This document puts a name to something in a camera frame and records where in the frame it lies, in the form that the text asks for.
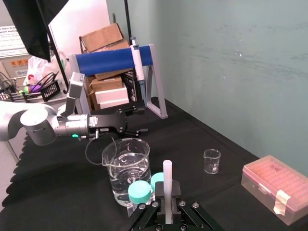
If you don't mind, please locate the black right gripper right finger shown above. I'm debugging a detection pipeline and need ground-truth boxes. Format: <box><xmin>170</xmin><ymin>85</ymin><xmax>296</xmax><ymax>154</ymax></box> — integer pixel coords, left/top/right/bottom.
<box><xmin>171</xmin><ymin>181</ymin><xmax>220</xmax><ymax>231</ymax></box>

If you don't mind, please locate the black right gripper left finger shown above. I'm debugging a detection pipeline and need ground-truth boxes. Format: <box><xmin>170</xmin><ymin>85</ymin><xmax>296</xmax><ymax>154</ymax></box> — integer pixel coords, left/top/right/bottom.
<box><xmin>127</xmin><ymin>181</ymin><xmax>167</xmax><ymax>231</ymax></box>

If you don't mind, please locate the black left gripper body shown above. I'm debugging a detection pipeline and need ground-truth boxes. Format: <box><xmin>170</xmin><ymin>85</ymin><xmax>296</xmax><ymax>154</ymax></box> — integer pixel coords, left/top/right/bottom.
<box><xmin>88</xmin><ymin>109</ymin><xmax>128</xmax><ymax>137</ymax></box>

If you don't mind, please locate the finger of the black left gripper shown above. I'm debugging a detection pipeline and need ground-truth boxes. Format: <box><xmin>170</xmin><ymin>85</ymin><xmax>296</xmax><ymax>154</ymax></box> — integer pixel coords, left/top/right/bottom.
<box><xmin>117</xmin><ymin>105</ymin><xmax>146</xmax><ymax>116</ymax></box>
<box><xmin>115</xmin><ymin>127</ymin><xmax>149</xmax><ymax>139</ymax></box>

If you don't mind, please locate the white stirring rod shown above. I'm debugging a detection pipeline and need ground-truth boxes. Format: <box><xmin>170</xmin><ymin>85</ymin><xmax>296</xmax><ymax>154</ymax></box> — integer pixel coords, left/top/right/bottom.
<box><xmin>163</xmin><ymin>159</ymin><xmax>174</xmax><ymax>225</ymax></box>

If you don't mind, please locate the black printed box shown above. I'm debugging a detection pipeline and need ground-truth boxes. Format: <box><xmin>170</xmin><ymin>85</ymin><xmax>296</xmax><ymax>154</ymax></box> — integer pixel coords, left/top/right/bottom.
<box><xmin>121</xmin><ymin>70</ymin><xmax>138</xmax><ymax>103</ymax></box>

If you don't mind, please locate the white rectangular box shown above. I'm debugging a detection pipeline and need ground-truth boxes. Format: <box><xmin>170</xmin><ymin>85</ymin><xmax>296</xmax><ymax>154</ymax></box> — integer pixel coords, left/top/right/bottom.
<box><xmin>94</xmin><ymin>86</ymin><xmax>130</xmax><ymax>110</ymax></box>

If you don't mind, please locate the teal capped clear bottle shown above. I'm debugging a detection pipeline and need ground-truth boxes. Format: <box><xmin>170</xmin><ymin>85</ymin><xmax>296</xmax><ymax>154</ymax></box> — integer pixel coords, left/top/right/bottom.
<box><xmin>150</xmin><ymin>172</ymin><xmax>165</xmax><ymax>193</ymax></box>
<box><xmin>127</xmin><ymin>180</ymin><xmax>154</xmax><ymax>218</ymax></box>

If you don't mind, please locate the large glass beaker with water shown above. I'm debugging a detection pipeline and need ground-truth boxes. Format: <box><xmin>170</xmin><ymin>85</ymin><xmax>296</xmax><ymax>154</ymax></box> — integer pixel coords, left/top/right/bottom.
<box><xmin>101</xmin><ymin>138</ymin><xmax>152</xmax><ymax>207</ymax></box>

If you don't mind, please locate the brown box with label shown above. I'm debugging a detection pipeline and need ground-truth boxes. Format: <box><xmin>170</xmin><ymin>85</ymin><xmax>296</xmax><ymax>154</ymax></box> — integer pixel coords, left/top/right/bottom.
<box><xmin>86</xmin><ymin>76</ymin><xmax>125</xmax><ymax>111</ymax></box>

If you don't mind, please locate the flat brown cardboard box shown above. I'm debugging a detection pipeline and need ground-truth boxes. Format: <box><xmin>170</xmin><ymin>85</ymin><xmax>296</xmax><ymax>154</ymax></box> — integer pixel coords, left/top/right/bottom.
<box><xmin>94</xmin><ymin>69</ymin><xmax>133</xmax><ymax>82</ymax></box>

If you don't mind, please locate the white and blue pipette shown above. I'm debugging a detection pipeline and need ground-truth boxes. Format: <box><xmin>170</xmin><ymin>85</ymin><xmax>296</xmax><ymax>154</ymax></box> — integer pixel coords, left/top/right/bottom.
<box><xmin>129</xmin><ymin>37</ymin><xmax>148</xmax><ymax>107</ymax></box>

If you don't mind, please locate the grey stand with blue roll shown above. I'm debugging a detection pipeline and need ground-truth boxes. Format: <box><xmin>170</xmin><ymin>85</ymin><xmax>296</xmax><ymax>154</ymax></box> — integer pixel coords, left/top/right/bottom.
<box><xmin>68</xmin><ymin>43</ymin><xmax>168</xmax><ymax>119</ymax></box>

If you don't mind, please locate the small empty glass beaker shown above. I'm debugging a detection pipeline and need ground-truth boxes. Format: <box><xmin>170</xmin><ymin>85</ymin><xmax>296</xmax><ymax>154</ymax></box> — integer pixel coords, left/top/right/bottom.
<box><xmin>203</xmin><ymin>149</ymin><xmax>222</xmax><ymax>175</ymax></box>

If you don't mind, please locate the black tube rack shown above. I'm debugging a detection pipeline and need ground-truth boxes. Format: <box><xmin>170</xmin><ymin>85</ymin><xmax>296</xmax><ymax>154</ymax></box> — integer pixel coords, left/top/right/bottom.
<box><xmin>39</xmin><ymin>80</ymin><xmax>61</xmax><ymax>102</ymax></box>

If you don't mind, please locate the black table cloth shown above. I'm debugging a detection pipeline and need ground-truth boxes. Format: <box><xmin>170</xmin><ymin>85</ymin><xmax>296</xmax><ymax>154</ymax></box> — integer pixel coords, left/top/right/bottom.
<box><xmin>0</xmin><ymin>96</ymin><xmax>308</xmax><ymax>231</ymax></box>

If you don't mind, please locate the open brown cardboard box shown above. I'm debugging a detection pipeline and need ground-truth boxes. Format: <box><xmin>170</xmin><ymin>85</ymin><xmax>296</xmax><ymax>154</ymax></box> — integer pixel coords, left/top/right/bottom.
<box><xmin>79</xmin><ymin>22</ymin><xmax>131</xmax><ymax>54</ymax></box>

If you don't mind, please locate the pink pipette tip box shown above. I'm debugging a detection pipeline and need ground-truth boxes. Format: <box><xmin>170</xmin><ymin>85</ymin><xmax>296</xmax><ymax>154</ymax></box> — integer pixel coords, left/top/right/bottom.
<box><xmin>241</xmin><ymin>154</ymin><xmax>308</xmax><ymax>227</ymax></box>

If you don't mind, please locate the white plastic bag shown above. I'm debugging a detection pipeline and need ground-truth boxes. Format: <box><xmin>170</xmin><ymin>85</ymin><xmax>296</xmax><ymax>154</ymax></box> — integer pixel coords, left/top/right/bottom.
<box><xmin>23</xmin><ymin>50</ymin><xmax>67</xmax><ymax>88</ymax></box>

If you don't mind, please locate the beige tape strip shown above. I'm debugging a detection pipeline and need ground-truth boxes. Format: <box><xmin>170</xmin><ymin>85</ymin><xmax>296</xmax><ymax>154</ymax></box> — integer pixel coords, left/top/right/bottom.
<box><xmin>274</xmin><ymin>189</ymin><xmax>292</xmax><ymax>216</ymax></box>

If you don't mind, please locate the thin black stand pole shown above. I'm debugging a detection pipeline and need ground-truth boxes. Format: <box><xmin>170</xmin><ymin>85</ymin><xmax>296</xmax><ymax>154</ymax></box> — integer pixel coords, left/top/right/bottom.
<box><xmin>36</xmin><ymin>0</ymin><xmax>71</xmax><ymax>85</ymax></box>

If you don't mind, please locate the black upright pole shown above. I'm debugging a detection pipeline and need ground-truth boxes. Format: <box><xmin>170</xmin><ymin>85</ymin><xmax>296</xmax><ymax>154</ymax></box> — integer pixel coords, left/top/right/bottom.
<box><xmin>123</xmin><ymin>0</ymin><xmax>133</xmax><ymax>41</ymax></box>

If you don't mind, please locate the white appliance with labels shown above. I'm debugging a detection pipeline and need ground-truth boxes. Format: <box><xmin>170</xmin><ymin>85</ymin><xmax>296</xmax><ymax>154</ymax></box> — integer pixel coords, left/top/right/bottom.
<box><xmin>0</xmin><ymin>24</ymin><xmax>30</xmax><ymax>81</ymax></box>

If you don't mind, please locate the black fabric light cover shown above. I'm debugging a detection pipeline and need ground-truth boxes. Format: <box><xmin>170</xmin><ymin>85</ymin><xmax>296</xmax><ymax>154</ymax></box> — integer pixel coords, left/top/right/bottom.
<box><xmin>1</xmin><ymin>0</ymin><xmax>71</xmax><ymax>62</ymax></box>

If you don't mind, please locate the thin dark gripper cable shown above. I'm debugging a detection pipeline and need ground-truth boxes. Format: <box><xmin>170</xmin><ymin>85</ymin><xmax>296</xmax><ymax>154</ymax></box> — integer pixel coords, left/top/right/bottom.
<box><xmin>85</xmin><ymin>131</ymin><xmax>119</xmax><ymax>167</ymax></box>

